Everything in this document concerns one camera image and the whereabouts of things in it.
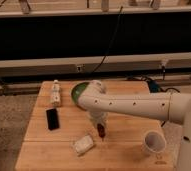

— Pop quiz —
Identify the dark red pepper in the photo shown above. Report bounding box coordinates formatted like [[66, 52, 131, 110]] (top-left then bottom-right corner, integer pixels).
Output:
[[97, 124, 106, 139]]

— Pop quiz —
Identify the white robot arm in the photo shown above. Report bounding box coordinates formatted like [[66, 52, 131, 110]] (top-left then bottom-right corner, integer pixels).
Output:
[[71, 80, 191, 171]]

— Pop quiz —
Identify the white sponge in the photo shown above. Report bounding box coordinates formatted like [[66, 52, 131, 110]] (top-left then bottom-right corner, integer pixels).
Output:
[[73, 134, 94, 156]]

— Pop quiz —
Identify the green bowl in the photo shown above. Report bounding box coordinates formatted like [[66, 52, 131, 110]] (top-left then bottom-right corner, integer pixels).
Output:
[[71, 82, 89, 108]]

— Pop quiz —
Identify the white plastic bottle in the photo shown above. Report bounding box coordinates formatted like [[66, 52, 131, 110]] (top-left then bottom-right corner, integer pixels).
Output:
[[50, 80, 61, 107]]

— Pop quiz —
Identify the black rectangular block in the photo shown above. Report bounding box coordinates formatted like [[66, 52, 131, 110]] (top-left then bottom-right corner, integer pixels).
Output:
[[46, 108, 59, 130]]

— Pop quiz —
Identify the white cup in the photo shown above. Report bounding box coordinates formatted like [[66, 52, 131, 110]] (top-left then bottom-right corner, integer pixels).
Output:
[[142, 130, 166, 155]]

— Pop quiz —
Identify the black cable behind table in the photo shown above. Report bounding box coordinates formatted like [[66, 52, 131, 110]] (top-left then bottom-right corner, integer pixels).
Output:
[[125, 75, 182, 94]]

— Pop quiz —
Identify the black hanging cable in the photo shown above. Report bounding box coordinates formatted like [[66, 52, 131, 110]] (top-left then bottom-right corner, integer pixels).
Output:
[[90, 5, 124, 74]]

